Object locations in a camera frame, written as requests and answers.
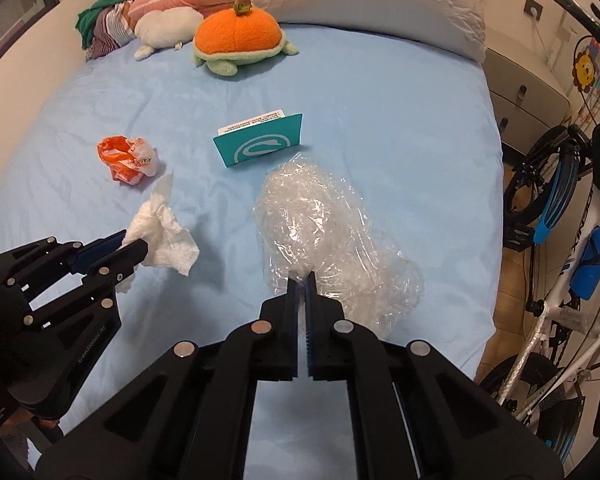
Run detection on white tissue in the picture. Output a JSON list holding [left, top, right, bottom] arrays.
[[121, 174, 200, 276]]

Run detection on orange white wrapper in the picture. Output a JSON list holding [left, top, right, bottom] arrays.
[[96, 136, 158, 186]]

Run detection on clear plastic wrap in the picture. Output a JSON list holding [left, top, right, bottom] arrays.
[[253, 154, 424, 338]]

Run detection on teal folded card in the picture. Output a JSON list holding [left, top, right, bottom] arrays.
[[213, 110, 303, 167]]

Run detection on light blue bed sheet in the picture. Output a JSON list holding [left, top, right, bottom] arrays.
[[0, 22, 505, 478]]

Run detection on striped folded clothes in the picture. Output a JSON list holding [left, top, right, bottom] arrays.
[[85, 0, 135, 61]]

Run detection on white plush toy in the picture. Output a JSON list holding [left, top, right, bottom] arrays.
[[134, 6, 204, 61]]

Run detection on orange green turtle plush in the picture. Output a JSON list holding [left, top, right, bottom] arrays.
[[193, 1, 299, 77]]

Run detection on blue water bottle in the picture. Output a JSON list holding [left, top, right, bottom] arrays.
[[570, 226, 600, 300]]

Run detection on white blue bicycle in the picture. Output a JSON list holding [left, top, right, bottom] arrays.
[[479, 0, 600, 466]]

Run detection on beige nightstand drawers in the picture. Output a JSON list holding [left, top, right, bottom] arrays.
[[483, 36, 570, 155]]

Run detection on lion wall sticker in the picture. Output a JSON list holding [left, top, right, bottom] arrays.
[[571, 35, 600, 93]]

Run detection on wall power socket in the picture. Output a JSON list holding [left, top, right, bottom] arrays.
[[524, 0, 543, 21]]

